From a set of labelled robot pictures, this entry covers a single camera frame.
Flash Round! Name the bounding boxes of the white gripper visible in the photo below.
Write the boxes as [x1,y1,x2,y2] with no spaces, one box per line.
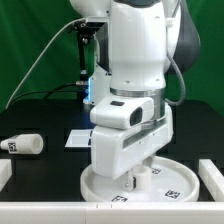
[91,105,173,191]

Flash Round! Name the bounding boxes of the white round table top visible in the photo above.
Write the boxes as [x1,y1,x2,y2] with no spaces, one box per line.
[80,156,200,203]

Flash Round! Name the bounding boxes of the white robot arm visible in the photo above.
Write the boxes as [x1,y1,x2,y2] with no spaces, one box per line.
[70,0,181,190]

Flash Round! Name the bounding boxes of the white marker sheet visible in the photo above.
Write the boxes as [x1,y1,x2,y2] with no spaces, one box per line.
[65,129,92,148]

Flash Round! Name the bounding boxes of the white right barrier block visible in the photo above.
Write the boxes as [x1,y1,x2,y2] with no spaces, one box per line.
[198,159,224,202]

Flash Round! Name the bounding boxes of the white barrier block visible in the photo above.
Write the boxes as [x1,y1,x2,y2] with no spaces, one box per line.
[0,159,12,191]
[198,159,224,202]

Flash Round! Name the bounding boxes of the white left barrier block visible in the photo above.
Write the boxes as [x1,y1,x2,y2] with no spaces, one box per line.
[0,159,12,191]

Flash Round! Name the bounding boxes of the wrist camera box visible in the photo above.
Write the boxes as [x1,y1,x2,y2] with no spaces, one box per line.
[90,95,154,130]

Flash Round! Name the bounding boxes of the black cable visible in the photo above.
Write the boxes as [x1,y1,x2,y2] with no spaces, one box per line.
[6,83,84,109]

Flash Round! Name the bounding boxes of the white front barrier rail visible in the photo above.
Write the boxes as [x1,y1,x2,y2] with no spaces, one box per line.
[0,202,224,224]

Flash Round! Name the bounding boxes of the black camera on stand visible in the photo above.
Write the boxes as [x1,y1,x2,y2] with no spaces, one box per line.
[67,17,110,101]

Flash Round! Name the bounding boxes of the white camera cable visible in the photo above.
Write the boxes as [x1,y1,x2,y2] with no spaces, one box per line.
[5,19,87,110]

